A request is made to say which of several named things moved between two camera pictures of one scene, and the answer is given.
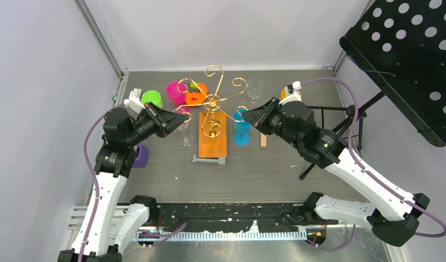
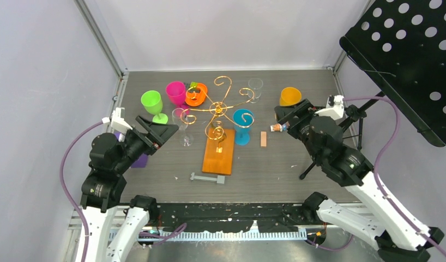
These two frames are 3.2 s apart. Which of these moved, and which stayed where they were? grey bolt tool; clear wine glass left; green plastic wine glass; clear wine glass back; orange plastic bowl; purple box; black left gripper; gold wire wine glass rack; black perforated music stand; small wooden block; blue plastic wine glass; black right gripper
Moved: gold wire wine glass rack; black right gripper; black left gripper; grey bolt tool
Stayed: black perforated music stand; clear wine glass left; orange plastic bowl; green plastic wine glass; blue plastic wine glass; small wooden block; purple box; clear wine glass back
